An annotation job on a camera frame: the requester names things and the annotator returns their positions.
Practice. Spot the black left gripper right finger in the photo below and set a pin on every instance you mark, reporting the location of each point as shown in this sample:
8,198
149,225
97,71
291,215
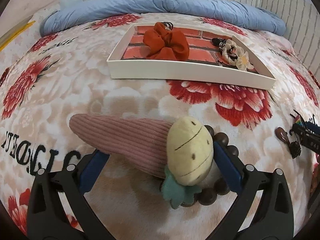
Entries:
263,207

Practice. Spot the orange fabric scrunchie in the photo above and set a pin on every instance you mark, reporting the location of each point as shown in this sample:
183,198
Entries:
165,44

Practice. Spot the blue rolled quilt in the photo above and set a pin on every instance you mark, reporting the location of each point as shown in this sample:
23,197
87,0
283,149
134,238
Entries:
236,13

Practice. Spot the rainbow black claw hair clip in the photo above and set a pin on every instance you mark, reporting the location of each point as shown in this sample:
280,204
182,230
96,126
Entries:
298,119

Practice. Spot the cream fabric flower hair clip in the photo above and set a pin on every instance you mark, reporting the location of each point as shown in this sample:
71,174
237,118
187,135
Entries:
235,55

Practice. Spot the white strap wristwatch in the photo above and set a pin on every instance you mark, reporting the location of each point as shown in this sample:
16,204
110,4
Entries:
168,25

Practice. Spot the white tray brick-pattern base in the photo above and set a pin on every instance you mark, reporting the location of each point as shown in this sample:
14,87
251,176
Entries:
128,60

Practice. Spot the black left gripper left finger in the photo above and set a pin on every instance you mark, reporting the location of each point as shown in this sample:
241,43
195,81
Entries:
57,206

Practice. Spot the plush pineapple pink hair clip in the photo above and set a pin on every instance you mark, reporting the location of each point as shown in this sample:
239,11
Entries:
180,152

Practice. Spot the floral plush blanket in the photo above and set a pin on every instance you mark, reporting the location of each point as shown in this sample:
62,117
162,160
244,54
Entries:
45,80

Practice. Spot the yellow strip at bedside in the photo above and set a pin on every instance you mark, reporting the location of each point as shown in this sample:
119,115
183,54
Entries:
13,35

